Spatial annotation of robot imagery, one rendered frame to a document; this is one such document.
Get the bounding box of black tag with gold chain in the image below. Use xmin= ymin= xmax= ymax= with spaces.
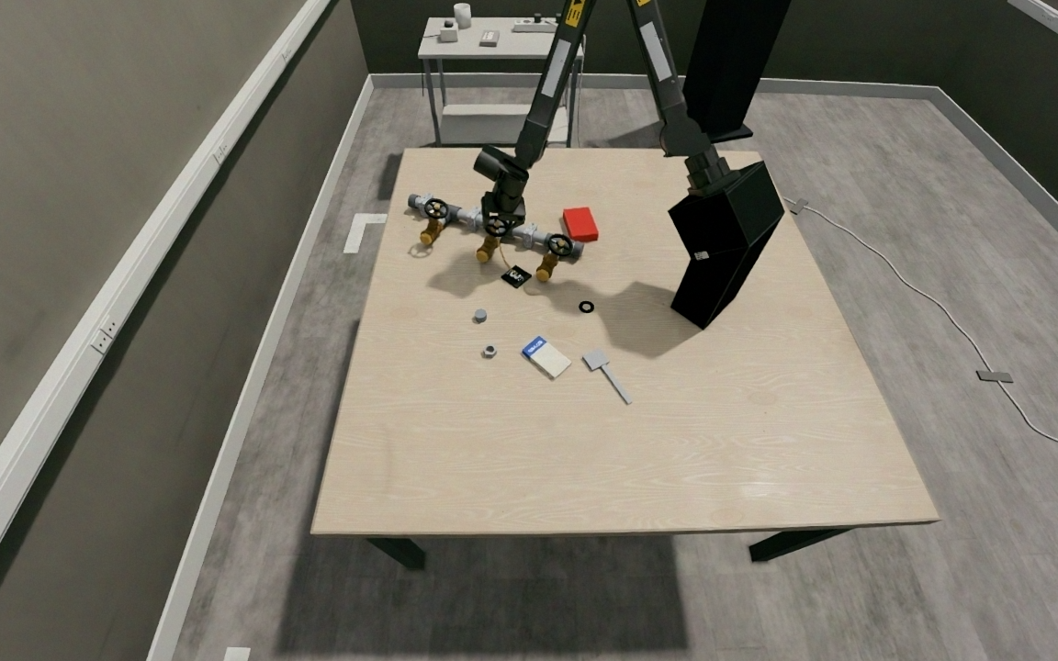
xmin=497 ymin=237 xmax=532 ymax=288

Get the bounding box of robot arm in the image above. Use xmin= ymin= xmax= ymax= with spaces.
xmin=473 ymin=0 xmax=741 ymax=202

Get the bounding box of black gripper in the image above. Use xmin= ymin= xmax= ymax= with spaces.
xmin=480 ymin=186 xmax=526 ymax=232

